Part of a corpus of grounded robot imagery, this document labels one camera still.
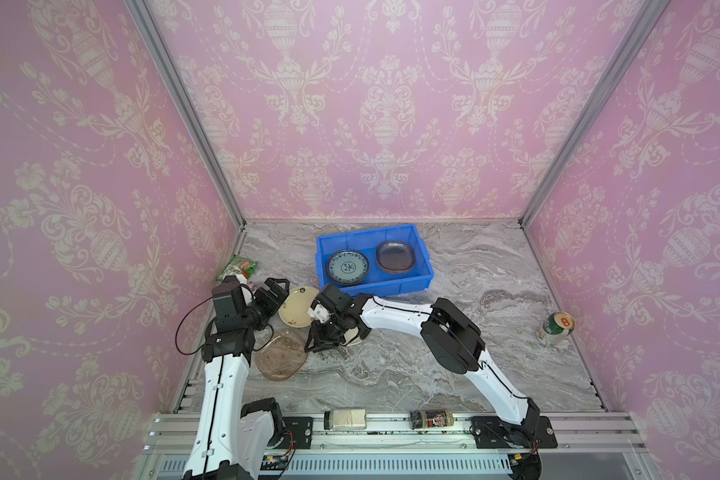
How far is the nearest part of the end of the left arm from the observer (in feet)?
1.79

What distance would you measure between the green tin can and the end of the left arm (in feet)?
2.45

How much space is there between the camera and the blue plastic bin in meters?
0.99
